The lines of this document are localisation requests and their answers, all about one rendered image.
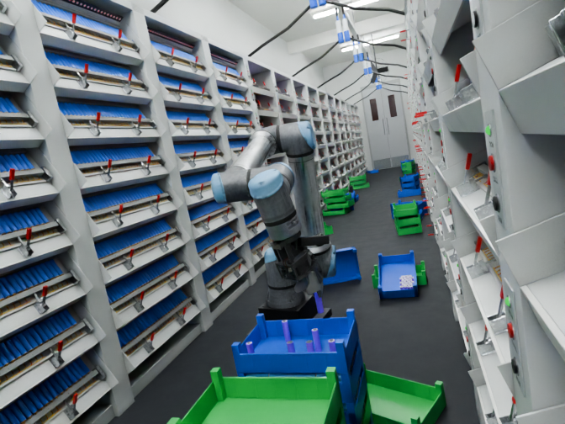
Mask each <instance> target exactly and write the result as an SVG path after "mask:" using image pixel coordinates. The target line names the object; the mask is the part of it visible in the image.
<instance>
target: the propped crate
mask: <svg viewBox="0 0 565 424"><path fill-rule="evenodd" d="M409 252H410V254H403V255H394V256H385V257H383V256H382V253H378V257H379V262H378V292H379V296H380V299H393V298H407V297H419V295H418V286H417V277H416V269H415V256H414V251H413V250H411V251H409ZM402 275H404V276H405V275H408V276H409V275H412V277H414V280H415V283H414V284H413V289H401V290H400V280H399V279H400V278H401V276H402Z"/></svg>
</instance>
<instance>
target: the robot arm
mask: <svg viewBox="0 0 565 424"><path fill-rule="evenodd" d="M315 148H316V140H315V136H314V131H313V128H312V125H311V124H310V122H308V121H301V122H299V121H298V122H295V123H289V124H283V125H273V126H269V127H266V128H263V129H260V130H258V131H256V132H254V133H253V134H252V135H251V137H250V138H249V140H248V146H247V147H246V148H245V149H244V150H243V152H241V154H240V155H239V156H238V157H237V159H236V160H235V161H234V162H233V163H232V165H231V166H230V167H229V168H227V169H226V170H225V172H217V173H215V174H213V176H212V179H211V186H212V192H213V195H214V199H215V200H216V202H217V203H219V204H227V203H232V202H240V201H247V200H254V201H255V203H256V207H257V208H258V211H259V213H260V215H261V218H262V220H263V222H264V224H265V227H266V229H267V232H268V235H269V236H270V238H271V240H274V242H273V243H272V244H271V247H270V248H268V249H267V250H266V251H265V253H264V258H265V261H264V262H265V266H266V271H267V282H268V292H267V305H268V306H269V307H271V308H274V309H287V308H292V307H295V306H297V305H300V304H302V303H303V302H304V301H305V294H304V291H303V290H305V289H306V292H307V294H308V295H311V294H312V295H313V296H314V293H315V292H317V294H318V296H319V297H321V296H322V294H323V280H324V278H330V277H334V276H335V275H336V257H335V246H334V245H331V244H330V237H329V236H326V235H325V228H324V222H323V216H322V210H321V204H320V198H319V187H318V181H317V176H316V170H315V164H314V149H315ZM284 152H286V155H287V158H288V165H287V164H285V163H282V162H275V163H272V164H270V165H269V166H268V167H262V165H263V163H264V162H265V160H266V159H267V158H269V157H271V156H272V155H275V154H277V153H284ZM292 189H293V194H294V199H295V204H296V209H295V208H294V205H293V201H292V200H291V197H290V193H291V190H292ZM296 210H297V212H296Z"/></svg>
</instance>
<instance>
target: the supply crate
mask: <svg viewBox="0 0 565 424"><path fill-rule="evenodd" d="M346 314H347V317H333V318H314V319H297V320H287V321H288V326H289V331H290V336H291V340H292V341H293V343H294V347H295V352H288V346H287V343H286V342H285V337H284V333H283V325H282V321H283V320H279V321H265V317H264V314H257V316H256V320H257V325H256V327H255V328H254V329H253V330H252V332H251V333H250V334H249V336H248V337H247V338H246V339H245V340H244V341H243V342H242V344H240V342H234V343H233V344H232V345H231V347H232V352H233V356H234V360H235V366H236V371H237V373H238V374H325V371H326V369H327V367H336V372H337V373H338V374H348V373H349V369H350V366H351V360H352V357H353V353H354V350H355V346H356V341H357V338H358V330H357V324H356V316H355V311H354V309H347V311H346ZM314 328H318V330H319V339H320V343H321V348H322V351H321V352H316V351H315V348H314V352H307V347H306V341H308V340H312V341H313V344H314V339H313V335H312V331H311V330H312V329H314ZM330 339H335V348H336V352H330V349H329V343H328V340H330ZM247 342H252V343H253V347H254V351H255V353H248V352H247V348H246V343H247Z"/></svg>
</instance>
